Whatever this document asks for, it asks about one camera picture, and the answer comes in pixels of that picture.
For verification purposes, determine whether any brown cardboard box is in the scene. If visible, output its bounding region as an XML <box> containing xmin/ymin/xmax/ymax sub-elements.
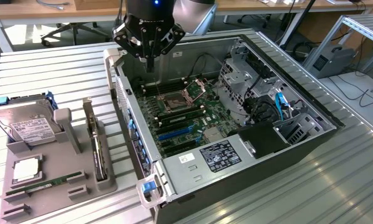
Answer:
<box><xmin>75</xmin><ymin>0</ymin><xmax>127</xmax><ymax>11</ymax></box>

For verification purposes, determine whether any grey office chair base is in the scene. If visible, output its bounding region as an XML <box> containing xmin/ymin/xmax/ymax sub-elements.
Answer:
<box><xmin>40</xmin><ymin>22</ymin><xmax>112</xmax><ymax>46</ymax></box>

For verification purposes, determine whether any silver chipset heat sink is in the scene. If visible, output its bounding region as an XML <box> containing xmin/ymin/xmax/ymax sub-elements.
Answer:
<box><xmin>204</xmin><ymin>127</ymin><xmax>227</xmax><ymax>143</ymax></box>

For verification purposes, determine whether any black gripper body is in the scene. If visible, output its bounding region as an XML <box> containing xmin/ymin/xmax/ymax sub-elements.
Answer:
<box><xmin>125</xmin><ymin>0</ymin><xmax>176</xmax><ymax>30</ymax></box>

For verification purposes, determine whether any grey controller box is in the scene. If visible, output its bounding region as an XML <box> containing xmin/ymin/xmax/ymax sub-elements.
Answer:
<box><xmin>311</xmin><ymin>45</ymin><xmax>357</xmax><ymax>79</ymax></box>

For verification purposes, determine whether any green motherboard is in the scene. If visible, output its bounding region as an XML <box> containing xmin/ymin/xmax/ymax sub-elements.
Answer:
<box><xmin>133</xmin><ymin>78</ymin><xmax>247</xmax><ymax>161</ymax></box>

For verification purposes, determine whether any wooden desk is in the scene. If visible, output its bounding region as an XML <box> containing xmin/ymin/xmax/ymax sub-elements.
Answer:
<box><xmin>216</xmin><ymin>0</ymin><xmax>373</xmax><ymax>45</ymax></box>
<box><xmin>0</xmin><ymin>0</ymin><xmax>128</xmax><ymax>53</ymax></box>

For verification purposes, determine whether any black office chair base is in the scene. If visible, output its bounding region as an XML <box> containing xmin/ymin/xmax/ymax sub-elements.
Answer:
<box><xmin>236</xmin><ymin>14</ymin><xmax>272</xmax><ymax>29</ymax></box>

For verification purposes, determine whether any aluminium frame table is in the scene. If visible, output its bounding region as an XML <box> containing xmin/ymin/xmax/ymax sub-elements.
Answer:
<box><xmin>303</xmin><ymin>13</ymin><xmax>373</xmax><ymax>73</ymax></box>

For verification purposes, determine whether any black slanted pole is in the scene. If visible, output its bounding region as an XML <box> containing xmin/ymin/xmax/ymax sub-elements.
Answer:
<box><xmin>280</xmin><ymin>0</ymin><xmax>317</xmax><ymax>51</ymax></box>

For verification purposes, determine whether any black power wire bundle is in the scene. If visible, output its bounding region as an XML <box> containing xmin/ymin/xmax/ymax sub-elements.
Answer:
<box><xmin>244</xmin><ymin>94</ymin><xmax>283</xmax><ymax>124</ymax></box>

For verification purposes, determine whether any open black PC case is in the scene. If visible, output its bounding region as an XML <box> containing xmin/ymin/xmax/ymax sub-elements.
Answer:
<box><xmin>103</xmin><ymin>34</ymin><xmax>345</xmax><ymax>224</ymax></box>

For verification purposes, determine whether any grey plastic parts rack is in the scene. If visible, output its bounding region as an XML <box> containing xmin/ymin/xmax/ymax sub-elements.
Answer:
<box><xmin>0</xmin><ymin>107</ymin><xmax>119</xmax><ymax>222</ymax></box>

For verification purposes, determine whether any silver hard disk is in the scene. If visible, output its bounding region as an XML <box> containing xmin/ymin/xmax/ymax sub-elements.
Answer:
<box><xmin>0</xmin><ymin>99</ymin><xmax>65</xmax><ymax>147</ymax></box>

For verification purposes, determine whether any metal drive cage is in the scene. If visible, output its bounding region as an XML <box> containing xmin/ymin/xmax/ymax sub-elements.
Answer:
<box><xmin>219</xmin><ymin>41</ymin><xmax>287</xmax><ymax>122</ymax></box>

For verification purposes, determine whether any grey network cable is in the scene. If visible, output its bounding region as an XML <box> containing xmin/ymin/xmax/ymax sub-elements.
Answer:
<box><xmin>36</xmin><ymin>0</ymin><xmax>72</xmax><ymax>10</ymax></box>

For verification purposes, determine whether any thin black wire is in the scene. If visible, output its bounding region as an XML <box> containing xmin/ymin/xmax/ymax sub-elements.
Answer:
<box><xmin>188</xmin><ymin>54</ymin><xmax>224</xmax><ymax>81</ymax></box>

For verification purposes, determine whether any CPU socket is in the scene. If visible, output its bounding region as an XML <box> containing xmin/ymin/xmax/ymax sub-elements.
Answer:
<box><xmin>157</xmin><ymin>92</ymin><xmax>197</xmax><ymax>113</ymax></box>

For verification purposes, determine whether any graphics card with black cooler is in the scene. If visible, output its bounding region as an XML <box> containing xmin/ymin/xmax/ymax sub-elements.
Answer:
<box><xmin>81</xmin><ymin>97</ymin><xmax>109</xmax><ymax>182</ymax></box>

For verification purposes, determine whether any blue case latch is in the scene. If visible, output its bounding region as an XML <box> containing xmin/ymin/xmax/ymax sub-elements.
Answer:
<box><xmin>141</xmin><ymin>182</ymin><xmax>156</xmax><ymax>194</ymax></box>

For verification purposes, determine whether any black expansion slot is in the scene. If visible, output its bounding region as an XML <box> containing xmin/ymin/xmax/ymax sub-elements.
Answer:
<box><xmin>157</xmin><ymin>121</ymin><xmax>192</xmax><ymax>134</ymax></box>
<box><xmin>160</xmin><ymin>139</ymin><xmax>196</xmax><ymax>150</ymax></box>
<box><xmin>165</xmin><ymin>144</ymin><xmax>199</xmax><ymax>155</ymax></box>

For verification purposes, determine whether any green RAM stick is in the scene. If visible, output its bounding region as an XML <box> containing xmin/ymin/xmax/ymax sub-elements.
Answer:
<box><xmin>159</xmin><ymin>111</ymin><xmax>205</xmax><ymax>124</ymax></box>
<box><xmin>5</xmin><ymin>171</ymin><xmax>83</xmax><ymax>196</ymax></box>

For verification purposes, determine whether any silver CPU chip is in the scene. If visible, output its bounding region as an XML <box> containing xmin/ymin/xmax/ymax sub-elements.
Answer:
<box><xmin>12</xmin><ymin>158</ymin><xmax>41</xmax><ymax>180</ymax></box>

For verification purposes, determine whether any black plastic fan shroud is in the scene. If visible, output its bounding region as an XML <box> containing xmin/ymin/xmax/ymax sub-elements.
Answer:
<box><xmin>236</xmin><ymin>121</ymin><xmax>292</xmax><ymax>161</ymax></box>

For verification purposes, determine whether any metal disk bay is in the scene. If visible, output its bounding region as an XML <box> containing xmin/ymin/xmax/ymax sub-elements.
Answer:
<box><xmin>273</xmin><ymin>114</ymin><xmax>323</xmax><ymax>145</ymax></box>

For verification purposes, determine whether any blue expansion slot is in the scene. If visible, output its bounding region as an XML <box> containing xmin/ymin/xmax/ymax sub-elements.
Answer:
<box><xmin>157</xmin><ymin>129</ymin><xmax>191</xmax><ymax>141</ymax></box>

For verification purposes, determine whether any metal socket cover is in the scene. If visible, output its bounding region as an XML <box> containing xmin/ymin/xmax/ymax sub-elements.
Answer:
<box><xmin>181</xmin><ymin>78</ymin><xmax>208</xmax><ymax>105</ymax></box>

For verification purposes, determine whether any grey power supply unit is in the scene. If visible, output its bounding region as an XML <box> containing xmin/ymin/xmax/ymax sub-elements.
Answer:
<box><xmin>155</xmin><ymin>134</ymin><xmax>259</xmax><ymax>197</ymax></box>

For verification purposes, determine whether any blue data wire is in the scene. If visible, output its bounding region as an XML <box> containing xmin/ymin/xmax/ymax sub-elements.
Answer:
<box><xmin>275</xmin><ymin>92</ymin><xmax>289</xmax><ymax>122</ymax></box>

